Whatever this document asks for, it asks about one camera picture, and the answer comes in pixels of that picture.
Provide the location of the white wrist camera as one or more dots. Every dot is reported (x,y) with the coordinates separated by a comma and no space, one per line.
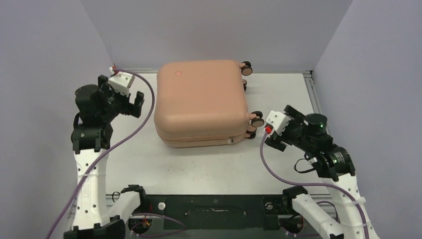
(121,82)
(276,122)

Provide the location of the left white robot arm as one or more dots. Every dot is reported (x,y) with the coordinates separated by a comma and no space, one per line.
(98,106)

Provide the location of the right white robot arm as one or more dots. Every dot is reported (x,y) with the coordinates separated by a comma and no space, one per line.
(333,166)

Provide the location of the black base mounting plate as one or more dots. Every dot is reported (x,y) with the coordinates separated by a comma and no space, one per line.
(218,212)

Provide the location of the pink suitcase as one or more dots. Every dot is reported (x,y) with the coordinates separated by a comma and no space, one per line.
(203,103)

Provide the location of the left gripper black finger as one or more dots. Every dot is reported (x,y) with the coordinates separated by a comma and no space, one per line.
(136,107)
(102,81)

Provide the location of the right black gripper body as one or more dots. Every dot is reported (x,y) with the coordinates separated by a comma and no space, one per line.
(293,132)

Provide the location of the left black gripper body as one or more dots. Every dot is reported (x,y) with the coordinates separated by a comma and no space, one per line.
(116,103)

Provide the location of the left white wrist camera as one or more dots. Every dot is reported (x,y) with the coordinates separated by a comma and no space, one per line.
(121,82)

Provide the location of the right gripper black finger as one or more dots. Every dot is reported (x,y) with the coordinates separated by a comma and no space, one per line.
(275,142)
(293,113)

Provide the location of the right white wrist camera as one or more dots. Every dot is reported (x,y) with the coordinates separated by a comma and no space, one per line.
(276,122)

